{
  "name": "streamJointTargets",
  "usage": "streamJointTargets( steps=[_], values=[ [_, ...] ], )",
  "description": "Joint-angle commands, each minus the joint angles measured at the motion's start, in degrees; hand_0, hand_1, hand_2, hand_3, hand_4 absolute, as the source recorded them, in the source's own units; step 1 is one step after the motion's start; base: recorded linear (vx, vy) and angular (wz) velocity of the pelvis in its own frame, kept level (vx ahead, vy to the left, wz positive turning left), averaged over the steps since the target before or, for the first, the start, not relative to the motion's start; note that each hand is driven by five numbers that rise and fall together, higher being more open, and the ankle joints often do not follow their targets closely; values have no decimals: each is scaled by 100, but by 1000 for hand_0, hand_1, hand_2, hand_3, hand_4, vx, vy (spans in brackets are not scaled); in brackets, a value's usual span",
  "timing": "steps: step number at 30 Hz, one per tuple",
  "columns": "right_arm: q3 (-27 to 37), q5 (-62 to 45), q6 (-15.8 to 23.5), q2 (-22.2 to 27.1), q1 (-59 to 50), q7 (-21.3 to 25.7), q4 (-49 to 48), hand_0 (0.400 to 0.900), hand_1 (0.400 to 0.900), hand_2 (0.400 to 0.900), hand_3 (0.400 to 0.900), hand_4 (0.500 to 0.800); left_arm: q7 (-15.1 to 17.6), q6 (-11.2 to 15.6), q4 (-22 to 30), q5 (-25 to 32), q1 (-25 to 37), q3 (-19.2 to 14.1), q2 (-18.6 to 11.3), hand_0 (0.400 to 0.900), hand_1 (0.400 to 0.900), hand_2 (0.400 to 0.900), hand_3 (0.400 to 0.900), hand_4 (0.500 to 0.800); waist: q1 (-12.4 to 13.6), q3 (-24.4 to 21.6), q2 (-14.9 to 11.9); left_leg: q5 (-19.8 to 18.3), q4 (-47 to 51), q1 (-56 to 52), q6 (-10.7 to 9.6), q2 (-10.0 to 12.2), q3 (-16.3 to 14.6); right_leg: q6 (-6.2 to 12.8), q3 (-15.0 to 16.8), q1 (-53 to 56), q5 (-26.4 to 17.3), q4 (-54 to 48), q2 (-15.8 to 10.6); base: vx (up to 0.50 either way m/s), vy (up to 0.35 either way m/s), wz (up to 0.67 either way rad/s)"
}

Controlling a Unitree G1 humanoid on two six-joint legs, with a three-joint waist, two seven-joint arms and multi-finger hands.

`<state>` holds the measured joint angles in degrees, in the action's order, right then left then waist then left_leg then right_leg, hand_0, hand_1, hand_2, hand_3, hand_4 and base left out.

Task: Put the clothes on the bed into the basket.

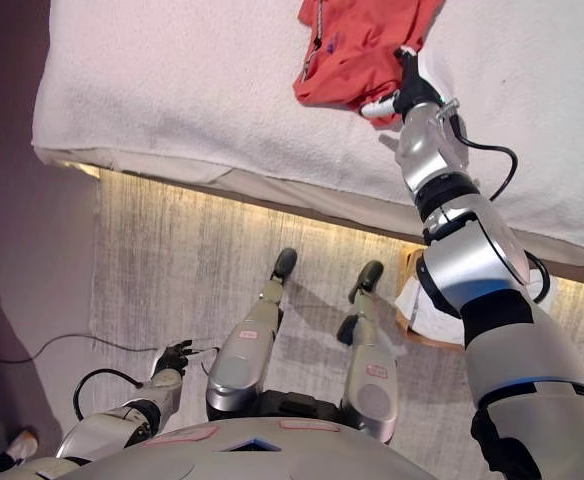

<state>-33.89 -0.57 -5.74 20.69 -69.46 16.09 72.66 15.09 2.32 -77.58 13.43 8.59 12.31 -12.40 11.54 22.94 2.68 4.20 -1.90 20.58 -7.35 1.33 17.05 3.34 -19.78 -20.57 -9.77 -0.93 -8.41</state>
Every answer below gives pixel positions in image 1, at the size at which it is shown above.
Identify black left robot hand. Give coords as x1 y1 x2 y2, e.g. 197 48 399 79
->
151 339 194 377

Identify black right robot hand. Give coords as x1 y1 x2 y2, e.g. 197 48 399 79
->
359 44 446 128

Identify red garment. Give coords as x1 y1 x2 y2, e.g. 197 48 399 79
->
292 0 446 119

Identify bed with white blanket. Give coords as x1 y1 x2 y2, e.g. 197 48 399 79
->
31 0 584 254

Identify brown woven basket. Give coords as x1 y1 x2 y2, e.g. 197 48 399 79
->
395 246 467 352

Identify silver left robot leg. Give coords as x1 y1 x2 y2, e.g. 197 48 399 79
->
205 278 286 422

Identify silver robot leg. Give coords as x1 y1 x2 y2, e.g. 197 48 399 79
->
205 278 286 422
338 289 400 445

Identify robot torso and legs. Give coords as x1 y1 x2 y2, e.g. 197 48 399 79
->
88 167 584 480

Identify black left robot foot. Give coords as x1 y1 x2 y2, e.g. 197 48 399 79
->
270 247 299 284

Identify black robot foot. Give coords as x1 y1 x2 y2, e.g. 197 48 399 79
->
270 247 299 284
347 259 385 304

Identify white shoe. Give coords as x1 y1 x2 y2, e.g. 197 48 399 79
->
5 426 41 462

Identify black right robot foot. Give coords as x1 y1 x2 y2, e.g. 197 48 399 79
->
347 259 385 304

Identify silver right robot leg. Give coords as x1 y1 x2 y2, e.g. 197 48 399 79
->
338 289 400 445

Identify white cloth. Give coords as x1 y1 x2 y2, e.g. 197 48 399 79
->
393 268 556 347

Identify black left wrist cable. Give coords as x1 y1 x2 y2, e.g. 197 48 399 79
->
71 367 146 422

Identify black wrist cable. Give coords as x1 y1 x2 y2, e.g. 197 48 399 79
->
450 113 553 306
71 367 146 422

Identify thin black floor cable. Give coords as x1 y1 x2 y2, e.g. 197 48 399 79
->
0 332 221 376

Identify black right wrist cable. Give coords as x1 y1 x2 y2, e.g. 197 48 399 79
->
450 113 553 306

